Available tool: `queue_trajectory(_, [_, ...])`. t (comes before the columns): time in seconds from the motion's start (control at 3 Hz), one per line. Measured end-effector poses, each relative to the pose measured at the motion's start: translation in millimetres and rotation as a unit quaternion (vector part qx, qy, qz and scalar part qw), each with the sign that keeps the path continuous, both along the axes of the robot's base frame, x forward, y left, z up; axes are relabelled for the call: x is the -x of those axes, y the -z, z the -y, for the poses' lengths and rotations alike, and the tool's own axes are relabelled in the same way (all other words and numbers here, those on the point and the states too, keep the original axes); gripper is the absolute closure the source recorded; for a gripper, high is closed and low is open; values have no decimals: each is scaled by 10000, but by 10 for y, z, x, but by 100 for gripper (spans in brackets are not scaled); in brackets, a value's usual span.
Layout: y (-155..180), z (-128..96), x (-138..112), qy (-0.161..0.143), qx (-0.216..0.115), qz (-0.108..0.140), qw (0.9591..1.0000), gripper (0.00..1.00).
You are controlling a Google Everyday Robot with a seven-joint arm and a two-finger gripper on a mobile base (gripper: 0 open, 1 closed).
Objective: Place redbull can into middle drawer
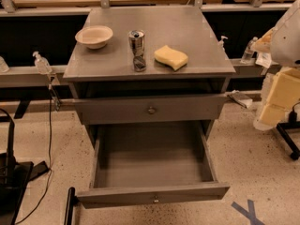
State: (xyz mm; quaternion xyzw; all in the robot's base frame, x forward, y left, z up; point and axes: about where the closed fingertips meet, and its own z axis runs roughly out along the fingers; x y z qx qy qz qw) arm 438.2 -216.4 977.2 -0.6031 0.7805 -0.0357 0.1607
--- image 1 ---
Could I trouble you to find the silver redbull can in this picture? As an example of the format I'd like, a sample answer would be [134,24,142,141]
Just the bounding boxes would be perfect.
[128,30,146,72]

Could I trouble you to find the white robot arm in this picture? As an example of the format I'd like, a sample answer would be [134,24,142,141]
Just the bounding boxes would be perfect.
[253,0,300,131]

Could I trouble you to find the closed grey upper drawer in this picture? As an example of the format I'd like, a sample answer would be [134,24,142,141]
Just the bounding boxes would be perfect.
[74,95,227,125]

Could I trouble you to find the grey drawer cabinet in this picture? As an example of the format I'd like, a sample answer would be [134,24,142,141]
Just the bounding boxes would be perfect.
[64,6,234,141]

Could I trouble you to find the open grey lower drawer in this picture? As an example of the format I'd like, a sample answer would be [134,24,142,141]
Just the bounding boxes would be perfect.
[77,121,230,208]

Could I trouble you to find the yellow sponge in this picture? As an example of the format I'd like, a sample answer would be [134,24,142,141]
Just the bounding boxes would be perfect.
[154,45,188,71]

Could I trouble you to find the white bowl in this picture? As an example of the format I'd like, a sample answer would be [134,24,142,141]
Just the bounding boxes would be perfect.
[75,25,113,50]

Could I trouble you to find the folded paper packet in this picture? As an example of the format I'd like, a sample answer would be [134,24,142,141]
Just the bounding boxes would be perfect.
[228,90,253,109]

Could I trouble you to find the small pump bottle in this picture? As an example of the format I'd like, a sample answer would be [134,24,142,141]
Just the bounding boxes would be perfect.
[218,36,228,52]

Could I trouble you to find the clear water bottle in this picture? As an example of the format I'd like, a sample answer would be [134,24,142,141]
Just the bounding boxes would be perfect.
[240,37,258,64]

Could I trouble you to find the clear pump sanitizer bottle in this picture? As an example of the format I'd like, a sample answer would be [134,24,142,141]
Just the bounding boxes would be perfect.
[33,52,53,75]

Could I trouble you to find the white wipes packet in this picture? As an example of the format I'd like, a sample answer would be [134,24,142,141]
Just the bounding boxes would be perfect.
[255,52,272,68]

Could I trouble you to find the black wheeled stand leg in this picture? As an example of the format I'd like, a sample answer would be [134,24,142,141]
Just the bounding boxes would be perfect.
[276,101,300,161]

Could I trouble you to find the blue tape cross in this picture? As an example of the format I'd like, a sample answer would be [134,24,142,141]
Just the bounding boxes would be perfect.
[232,200,265,225]

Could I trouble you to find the clear bottle at left edge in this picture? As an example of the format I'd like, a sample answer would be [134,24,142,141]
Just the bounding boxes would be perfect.
[0,56,9,72]

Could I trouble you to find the black stand base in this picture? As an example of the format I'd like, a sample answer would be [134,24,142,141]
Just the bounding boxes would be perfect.
[0,109,50,225]

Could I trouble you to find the black bar handle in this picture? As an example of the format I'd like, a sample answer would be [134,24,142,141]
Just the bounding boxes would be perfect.
[64,187,76,225]

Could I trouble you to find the black cable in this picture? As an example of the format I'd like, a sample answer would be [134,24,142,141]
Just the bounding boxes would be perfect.
[14,83,54,225]

